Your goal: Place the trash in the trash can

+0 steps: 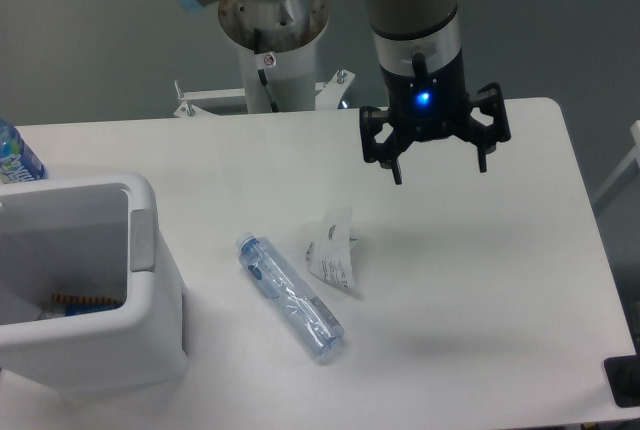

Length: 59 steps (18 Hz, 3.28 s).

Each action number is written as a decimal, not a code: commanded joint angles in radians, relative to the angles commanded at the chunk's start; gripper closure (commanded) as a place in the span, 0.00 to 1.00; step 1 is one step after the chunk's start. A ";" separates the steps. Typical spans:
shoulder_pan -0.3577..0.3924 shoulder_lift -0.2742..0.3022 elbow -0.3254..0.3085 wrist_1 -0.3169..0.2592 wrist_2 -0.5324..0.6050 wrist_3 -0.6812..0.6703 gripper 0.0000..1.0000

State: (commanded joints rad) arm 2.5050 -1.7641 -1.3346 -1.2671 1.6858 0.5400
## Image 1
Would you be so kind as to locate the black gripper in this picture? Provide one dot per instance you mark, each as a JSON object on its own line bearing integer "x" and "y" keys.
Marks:
{"x": 426, "y": 106}

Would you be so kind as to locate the clear plastic wrapper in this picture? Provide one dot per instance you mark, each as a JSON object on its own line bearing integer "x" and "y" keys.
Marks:
{"x": 329, "y": 254}

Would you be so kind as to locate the clear plastic bottle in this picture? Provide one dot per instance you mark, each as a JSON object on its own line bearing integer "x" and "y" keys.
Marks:
{"x": 308, "y": 319}

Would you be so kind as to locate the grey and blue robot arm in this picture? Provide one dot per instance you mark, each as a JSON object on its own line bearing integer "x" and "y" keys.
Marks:
{"x": 418, "y": 47}

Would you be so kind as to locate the white plastic trash can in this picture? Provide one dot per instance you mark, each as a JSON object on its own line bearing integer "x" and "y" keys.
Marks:
{"x": 93, "y": 236}

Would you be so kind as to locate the trash inside can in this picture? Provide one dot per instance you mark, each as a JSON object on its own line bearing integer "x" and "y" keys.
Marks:
{"x": 65, "y": 305}

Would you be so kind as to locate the white furniture leg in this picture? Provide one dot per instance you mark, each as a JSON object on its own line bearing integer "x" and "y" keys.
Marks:
{"x": 623, "y": 174}

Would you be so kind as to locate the black table clamp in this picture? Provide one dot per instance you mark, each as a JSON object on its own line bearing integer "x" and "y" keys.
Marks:
{"x": 623, "y": 376}

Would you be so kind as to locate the blue labelled drink bottle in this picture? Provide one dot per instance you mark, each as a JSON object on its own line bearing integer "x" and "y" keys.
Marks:
{"x": 18, "y": 162}

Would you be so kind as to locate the white pedestal base frame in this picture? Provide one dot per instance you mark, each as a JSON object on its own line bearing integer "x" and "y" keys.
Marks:
{"x": 325, "y": 96}

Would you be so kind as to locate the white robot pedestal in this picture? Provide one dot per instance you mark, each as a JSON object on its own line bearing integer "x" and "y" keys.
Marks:
{"x": 276, "y": 41}

